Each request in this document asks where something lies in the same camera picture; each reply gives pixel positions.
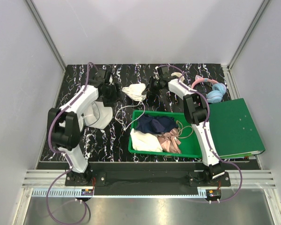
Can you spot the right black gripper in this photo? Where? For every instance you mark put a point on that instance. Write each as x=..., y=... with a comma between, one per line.
x=147, y=91

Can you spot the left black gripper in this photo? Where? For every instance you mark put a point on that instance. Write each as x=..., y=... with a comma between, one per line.
x=110, y=102

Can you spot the white bra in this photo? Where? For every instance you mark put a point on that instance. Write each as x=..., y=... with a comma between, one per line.
x=135, y=93

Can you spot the white mesh laundry bag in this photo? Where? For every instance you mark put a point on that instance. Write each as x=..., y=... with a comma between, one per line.
x=97, y=115

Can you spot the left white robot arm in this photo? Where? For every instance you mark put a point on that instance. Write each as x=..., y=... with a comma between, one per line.
x=65, y=127

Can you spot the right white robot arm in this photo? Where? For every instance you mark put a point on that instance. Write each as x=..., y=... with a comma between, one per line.
x=196, y=112

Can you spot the navy blue garment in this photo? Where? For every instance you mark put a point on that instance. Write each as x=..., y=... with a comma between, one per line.
x=155, y=124

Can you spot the yellow mug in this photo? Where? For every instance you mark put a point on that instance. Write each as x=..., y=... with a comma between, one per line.
x=178, y=75

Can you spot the cream white garment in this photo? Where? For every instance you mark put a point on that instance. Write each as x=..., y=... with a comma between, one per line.
x=144, y=141

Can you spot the pink satin garment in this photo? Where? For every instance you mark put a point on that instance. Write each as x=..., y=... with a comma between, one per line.
x=170, y=141

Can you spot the pink cat ear headphones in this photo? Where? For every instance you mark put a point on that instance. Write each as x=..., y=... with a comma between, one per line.
x=218, y=89

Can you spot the green plastic bin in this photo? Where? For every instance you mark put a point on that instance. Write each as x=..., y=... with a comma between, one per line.
x=189, y=146

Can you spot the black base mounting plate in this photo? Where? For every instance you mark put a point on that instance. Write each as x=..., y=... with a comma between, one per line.
x=146, y=179

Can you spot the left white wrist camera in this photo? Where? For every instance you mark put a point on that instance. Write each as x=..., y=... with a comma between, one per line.
x=108, y=78

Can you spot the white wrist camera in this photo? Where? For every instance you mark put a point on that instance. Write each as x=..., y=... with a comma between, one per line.
x=156, y=74
x=108, y=78

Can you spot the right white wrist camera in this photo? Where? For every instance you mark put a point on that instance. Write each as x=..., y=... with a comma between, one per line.
x=156, y=74

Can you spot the green ring binder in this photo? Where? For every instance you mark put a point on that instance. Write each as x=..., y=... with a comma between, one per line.
x=233, y=131

